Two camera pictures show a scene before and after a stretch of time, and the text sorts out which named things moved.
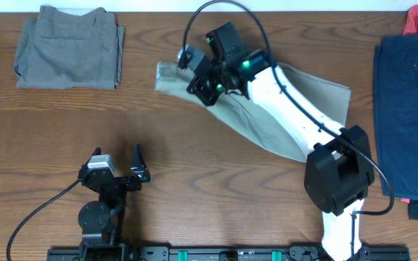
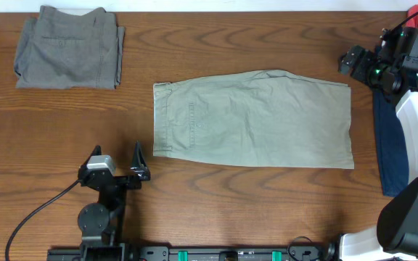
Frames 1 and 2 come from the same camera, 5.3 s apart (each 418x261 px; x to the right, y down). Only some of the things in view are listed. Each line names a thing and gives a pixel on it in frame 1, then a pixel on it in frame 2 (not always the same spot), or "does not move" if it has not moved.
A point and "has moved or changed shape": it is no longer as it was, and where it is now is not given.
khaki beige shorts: (328, 98) has moved or changed shape
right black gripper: (200, 87) to (369, 59)
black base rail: (212, 253) does not move
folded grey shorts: (60, 50) does not move
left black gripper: (138, 167) does not move
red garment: (414, 13) does not move
